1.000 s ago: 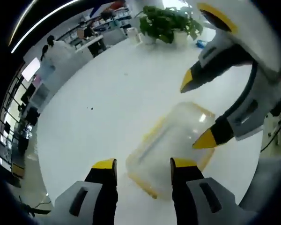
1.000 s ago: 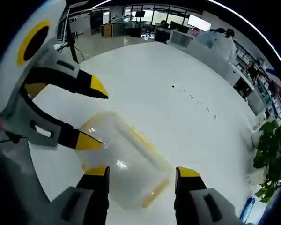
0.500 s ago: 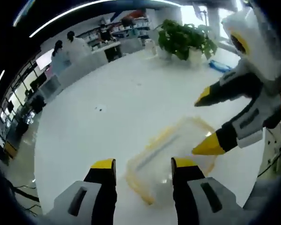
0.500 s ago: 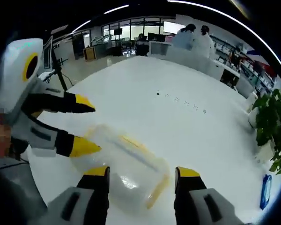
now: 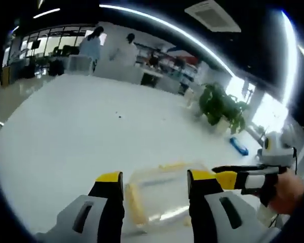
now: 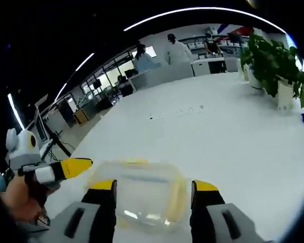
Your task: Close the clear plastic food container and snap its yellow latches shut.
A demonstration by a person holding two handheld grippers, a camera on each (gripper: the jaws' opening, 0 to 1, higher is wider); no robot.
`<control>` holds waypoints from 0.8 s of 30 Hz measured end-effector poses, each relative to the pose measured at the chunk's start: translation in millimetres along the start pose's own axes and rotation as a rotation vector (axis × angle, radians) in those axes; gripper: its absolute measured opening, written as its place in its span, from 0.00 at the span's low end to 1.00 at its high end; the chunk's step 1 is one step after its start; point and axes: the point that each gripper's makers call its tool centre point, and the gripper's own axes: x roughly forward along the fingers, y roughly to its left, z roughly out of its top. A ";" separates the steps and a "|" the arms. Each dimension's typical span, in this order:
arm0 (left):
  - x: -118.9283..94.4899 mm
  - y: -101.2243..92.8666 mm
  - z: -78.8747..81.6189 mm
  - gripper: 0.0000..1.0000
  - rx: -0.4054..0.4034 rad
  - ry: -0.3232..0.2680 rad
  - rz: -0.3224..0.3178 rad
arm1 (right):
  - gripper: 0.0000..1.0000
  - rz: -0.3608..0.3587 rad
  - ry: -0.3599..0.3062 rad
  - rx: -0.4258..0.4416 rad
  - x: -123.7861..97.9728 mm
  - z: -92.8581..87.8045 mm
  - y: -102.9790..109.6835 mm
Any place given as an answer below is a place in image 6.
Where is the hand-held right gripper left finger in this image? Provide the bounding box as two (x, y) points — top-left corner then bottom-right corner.
(49, 179), (117, 243)

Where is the white cabinet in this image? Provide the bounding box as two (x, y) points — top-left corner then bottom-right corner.
(192, 57), (239, 76)

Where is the potted plant in white pot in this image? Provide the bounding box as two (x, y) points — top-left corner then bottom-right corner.
(263, 40), (304, 112)
(239, 32), (277, 91)

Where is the white counter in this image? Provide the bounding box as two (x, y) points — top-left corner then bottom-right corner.
(128, 62), (195, 91)

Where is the laptop on stand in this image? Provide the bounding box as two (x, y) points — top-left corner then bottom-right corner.
(34, 95), (54, 152)

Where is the yellow wooden cabinet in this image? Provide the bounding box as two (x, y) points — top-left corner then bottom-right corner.
(73, 109), (90, 125)

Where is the wall shelf with white bins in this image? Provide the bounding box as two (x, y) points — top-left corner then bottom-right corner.
(179, 25), (246, 51)

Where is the black tripod stand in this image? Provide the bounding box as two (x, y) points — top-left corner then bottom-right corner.
(47, 131), (73, 157)

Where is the clear box with yellow plastic buckle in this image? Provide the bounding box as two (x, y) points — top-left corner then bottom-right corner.
(87, 158), (190, 232)

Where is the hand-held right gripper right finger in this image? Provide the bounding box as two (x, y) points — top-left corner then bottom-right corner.
(189, 179), (265, 243)

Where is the white lit monitor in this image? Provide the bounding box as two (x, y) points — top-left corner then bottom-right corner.
(144, 46), (157, 58)

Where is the curved ceiling light strip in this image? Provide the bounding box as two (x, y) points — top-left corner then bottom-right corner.
(123, 7), (292, 35)

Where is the person's left hand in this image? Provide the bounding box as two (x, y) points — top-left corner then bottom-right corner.
(0, 174), (49, 223)

